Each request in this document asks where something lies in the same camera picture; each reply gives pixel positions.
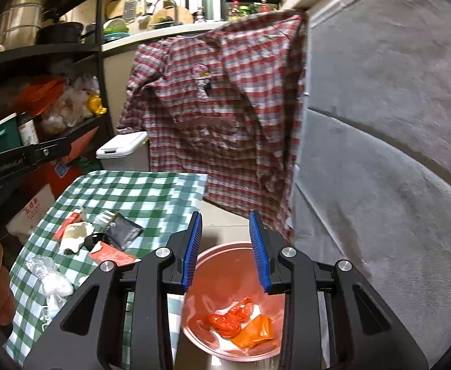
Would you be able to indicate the clear bags of food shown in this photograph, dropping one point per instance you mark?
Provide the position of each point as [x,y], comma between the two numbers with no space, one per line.
[70,109]

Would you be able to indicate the red plastic bag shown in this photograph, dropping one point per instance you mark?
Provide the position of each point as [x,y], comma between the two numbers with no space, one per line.
[228,325]

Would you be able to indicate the black foil packet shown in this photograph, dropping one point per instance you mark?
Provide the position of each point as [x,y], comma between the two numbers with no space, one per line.
[120,232]

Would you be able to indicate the black metal shelf rack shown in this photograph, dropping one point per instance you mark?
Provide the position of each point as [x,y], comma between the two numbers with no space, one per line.
[55,54]

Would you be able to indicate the orange plastic wrapper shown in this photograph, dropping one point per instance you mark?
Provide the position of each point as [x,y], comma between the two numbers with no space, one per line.
[257,331]

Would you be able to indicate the white labelled canister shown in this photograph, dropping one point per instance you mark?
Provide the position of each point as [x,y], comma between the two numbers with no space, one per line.
[28,133]

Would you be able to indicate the green storage box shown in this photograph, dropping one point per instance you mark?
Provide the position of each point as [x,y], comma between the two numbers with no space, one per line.
[9,134]

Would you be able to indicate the red plaid shirt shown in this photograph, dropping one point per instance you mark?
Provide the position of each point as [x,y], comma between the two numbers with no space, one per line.
[227,104]

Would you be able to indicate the steel stock pot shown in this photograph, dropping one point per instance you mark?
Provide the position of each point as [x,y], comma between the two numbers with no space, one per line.
[20,22]

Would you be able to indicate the yellow plastic bag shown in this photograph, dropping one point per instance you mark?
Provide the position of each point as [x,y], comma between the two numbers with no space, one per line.
[94,104]

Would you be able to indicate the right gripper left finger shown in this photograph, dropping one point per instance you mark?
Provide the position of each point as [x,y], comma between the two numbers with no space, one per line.
[87,333]

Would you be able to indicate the black spice rack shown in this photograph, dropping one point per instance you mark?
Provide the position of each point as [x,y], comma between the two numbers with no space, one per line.
[236,9]

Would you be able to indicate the white rice sack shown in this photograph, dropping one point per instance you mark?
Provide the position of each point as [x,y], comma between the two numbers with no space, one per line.
[25,221]

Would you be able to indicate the red bag on floor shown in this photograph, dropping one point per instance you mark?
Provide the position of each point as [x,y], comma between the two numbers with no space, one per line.
[60,173]

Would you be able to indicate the white paper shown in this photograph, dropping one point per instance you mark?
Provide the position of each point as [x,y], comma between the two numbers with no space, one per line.
[74,237]

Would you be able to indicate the clear plastic wrapper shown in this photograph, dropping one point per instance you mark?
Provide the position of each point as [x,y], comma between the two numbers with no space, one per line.
[104,218]

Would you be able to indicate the small red white box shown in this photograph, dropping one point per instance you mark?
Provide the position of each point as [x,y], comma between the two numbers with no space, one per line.
[77,216]

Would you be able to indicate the white plastic wrap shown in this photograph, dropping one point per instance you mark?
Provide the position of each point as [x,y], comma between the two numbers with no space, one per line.
[55,287]

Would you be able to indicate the green checkered tablecloth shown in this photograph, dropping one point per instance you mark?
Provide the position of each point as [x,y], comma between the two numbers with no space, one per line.
[162,203]

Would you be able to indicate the red white milk carton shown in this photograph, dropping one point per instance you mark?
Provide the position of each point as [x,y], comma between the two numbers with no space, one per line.
[104,252]

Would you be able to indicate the white lidded trash bin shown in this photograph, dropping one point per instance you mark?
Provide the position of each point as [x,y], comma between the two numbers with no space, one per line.
[125,152]

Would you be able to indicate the grey fabric cover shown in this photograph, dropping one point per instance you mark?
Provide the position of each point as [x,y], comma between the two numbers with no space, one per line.
[373,181]

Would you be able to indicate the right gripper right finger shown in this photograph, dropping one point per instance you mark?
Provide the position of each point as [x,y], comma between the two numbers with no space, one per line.
[333,301]

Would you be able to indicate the pink plastic basin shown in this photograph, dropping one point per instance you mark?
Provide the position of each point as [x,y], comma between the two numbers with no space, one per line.
[224,275]

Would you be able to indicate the kitchen faucet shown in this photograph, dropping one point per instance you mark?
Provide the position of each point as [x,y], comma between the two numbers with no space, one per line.
[165,11]

